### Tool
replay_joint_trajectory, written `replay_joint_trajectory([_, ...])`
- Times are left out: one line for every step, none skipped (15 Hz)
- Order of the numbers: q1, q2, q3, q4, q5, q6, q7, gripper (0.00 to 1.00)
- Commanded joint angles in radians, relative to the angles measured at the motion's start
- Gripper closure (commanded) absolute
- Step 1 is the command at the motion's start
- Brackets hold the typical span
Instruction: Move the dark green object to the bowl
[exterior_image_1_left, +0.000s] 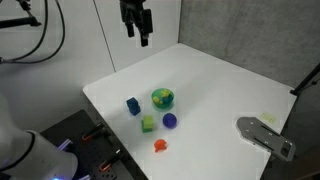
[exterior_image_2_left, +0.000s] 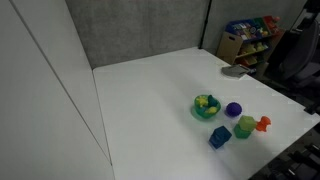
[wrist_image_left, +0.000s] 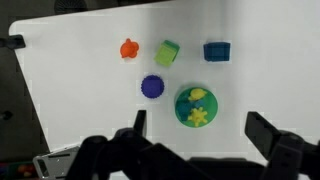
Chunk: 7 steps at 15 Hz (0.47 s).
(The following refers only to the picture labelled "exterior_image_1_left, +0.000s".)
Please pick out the black camera boom bar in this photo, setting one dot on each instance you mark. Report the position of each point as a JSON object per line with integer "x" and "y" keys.
{"x": 18, "y": 22}

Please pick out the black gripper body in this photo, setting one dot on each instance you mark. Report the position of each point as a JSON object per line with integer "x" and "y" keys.
{"x": 132, "y": 11}

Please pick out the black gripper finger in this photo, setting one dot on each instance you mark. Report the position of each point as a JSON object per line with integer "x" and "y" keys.
{"x": 146, "y": 26}
{"x": 130, "y": 29}

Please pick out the purple ball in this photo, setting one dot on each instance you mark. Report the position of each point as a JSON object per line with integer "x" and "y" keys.
{"x": 169, "y": 120}

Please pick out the orange toy piece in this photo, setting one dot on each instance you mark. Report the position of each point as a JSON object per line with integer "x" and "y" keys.
{"x": 160, "y": 145}

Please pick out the yellow toy piece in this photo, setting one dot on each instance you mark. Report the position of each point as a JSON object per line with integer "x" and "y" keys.
{"x": 155, "y": 99}

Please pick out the black stand leg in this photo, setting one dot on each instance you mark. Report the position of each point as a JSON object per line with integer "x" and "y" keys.
{"x": 305, "y": 81}

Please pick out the grey metal plate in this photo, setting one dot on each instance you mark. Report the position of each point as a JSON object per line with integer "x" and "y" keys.
{"x": 263, "y": 136}

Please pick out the blue cube block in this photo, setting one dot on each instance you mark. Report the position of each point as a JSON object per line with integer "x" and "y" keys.
{"x": 133, "y": 106}

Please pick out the yellow sticky note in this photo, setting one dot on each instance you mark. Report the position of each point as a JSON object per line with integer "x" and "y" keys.
{"x": 268, "y": 118}

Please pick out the yellow star toy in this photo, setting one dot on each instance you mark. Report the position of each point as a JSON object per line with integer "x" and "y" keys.
{"x": 166, "y": 94}

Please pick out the black clamp with orange tip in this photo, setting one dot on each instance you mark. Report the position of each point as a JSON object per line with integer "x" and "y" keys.
{"x": 111, "y": 160}
{"x": 95, "y": 132}

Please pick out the black perforated base board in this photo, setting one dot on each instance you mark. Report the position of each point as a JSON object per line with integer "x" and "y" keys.
{"x": 86, "y": 153}

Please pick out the light green cube block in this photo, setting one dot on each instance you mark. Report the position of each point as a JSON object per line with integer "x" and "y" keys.
{"x": 148, "y": 123}

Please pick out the green plastic bowl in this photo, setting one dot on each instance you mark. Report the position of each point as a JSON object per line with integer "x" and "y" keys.
{"x": 162, "y": 105}

